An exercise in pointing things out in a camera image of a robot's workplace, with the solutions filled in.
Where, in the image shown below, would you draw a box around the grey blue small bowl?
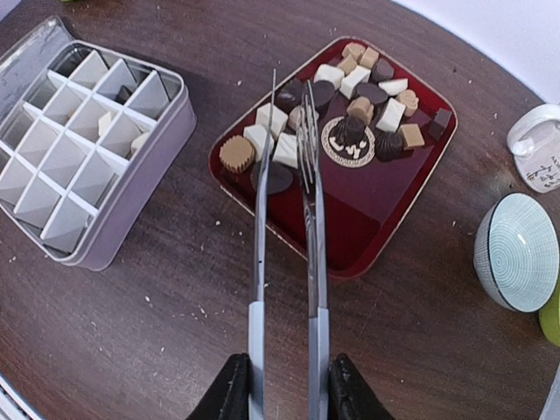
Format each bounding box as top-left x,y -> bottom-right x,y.
473,192 -> 559,313

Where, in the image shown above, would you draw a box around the white handled tongs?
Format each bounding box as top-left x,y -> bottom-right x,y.
248,81 -> 330,419

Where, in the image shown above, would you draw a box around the tin box with dividers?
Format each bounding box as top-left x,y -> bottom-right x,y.
1,40 -> 197,271

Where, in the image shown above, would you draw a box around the yellow inside floral mug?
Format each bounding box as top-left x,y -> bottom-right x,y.
507,104 -> 559,193

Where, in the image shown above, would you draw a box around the white square chocolate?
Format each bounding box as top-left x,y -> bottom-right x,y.
98,111 -> 114,137

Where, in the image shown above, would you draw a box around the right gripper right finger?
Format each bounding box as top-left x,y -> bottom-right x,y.
328,353 -> 395,420

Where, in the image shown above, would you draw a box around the dark chocolate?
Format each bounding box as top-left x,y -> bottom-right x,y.
115,85 -> 134,105

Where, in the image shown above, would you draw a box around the white oval chocolate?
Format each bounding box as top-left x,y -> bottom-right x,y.
129,132 -> 151,158

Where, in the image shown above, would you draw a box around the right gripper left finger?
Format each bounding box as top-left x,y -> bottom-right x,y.
186,353 -> 250,420

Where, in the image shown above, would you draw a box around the red chocolate tray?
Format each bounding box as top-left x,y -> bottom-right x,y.
208,36 -> 458,279

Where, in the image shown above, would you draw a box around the bunny tin lid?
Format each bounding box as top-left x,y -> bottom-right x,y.
1,16 -> 74,113

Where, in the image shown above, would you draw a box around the green small bowl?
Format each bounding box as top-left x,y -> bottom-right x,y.
539,284 -> 560,347

